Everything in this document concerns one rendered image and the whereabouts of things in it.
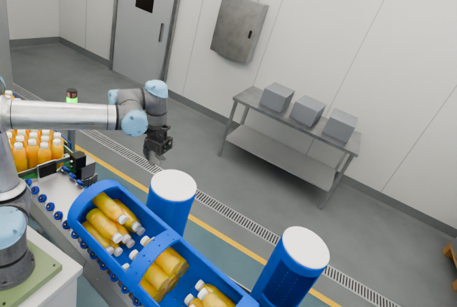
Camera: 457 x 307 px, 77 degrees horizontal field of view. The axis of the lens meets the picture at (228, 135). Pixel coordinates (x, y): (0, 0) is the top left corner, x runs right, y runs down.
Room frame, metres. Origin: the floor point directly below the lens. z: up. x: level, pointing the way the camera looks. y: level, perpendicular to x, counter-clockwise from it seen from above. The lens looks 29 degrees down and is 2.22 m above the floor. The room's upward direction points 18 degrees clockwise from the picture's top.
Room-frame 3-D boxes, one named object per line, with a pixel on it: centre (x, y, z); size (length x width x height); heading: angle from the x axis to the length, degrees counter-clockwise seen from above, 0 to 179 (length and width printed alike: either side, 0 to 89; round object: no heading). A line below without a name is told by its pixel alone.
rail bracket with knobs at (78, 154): (1.37, 0.85, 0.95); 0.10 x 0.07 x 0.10; 154
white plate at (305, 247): (1.21, -0.61, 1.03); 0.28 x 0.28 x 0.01
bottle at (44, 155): (1.27, 0.99, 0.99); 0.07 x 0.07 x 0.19
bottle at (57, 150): (1.33, 0.96, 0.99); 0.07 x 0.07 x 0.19
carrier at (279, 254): (1.21, -0.61, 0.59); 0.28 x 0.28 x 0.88
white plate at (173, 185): (1.36, 0.22, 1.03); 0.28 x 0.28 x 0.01
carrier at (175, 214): (1.36, 0.22, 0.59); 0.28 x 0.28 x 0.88
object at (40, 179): (1.17, 0.90, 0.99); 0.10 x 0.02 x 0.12; 154
